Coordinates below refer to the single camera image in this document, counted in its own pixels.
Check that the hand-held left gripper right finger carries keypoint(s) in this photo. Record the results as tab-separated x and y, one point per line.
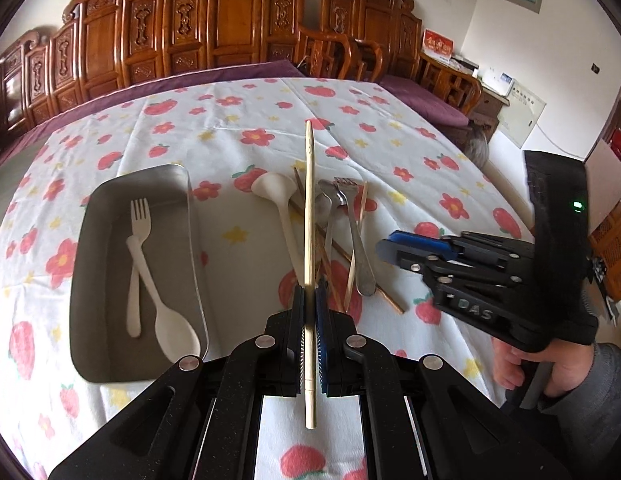
321	340

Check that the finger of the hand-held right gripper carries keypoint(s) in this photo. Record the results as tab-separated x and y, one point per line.
405	260
420	240

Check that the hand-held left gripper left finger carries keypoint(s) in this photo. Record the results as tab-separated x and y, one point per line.
298	310

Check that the metal fork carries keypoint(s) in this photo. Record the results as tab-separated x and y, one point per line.
363	270

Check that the brown wooden chopstick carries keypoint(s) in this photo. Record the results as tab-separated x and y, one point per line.
390	302
298	182

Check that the light bamboo chopstick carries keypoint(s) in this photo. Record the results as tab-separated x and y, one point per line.
351	270
308	210

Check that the metal spoon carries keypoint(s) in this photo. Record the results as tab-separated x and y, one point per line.
326	205

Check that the white plastic spoon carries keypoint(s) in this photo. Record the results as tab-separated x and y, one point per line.
176	332

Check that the white plastic ladle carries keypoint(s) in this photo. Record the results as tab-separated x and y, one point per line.
270	187

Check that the white plastic fork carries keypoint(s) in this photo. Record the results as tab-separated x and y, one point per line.
140	225

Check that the metal tray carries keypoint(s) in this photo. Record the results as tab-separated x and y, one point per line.
105	260

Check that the person's right forearm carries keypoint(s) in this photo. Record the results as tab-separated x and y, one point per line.
600	410

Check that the person's right hand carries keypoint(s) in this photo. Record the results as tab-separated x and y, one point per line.
570	367

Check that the wooden lattice cabinet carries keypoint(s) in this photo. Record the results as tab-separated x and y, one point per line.
613	250

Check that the cardboard box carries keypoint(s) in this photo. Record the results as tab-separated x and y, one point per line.
608	185

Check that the grey fuzzy bundle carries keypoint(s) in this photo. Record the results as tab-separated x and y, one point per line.
476	146

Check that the short purple seat cushion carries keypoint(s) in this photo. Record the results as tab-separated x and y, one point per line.
425	100

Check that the white leaning board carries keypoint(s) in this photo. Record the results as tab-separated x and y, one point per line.
520	120

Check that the white router box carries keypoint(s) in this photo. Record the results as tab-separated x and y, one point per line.
496	81

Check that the red desk calendar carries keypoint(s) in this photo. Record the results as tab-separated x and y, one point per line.
437	45

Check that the floral printed tablecloth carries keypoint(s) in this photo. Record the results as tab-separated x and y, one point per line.
215	125

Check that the short carved wooden bench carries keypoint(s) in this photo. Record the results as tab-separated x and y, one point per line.
375	15

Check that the long carved wooden bench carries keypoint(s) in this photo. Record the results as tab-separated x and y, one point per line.
230	15

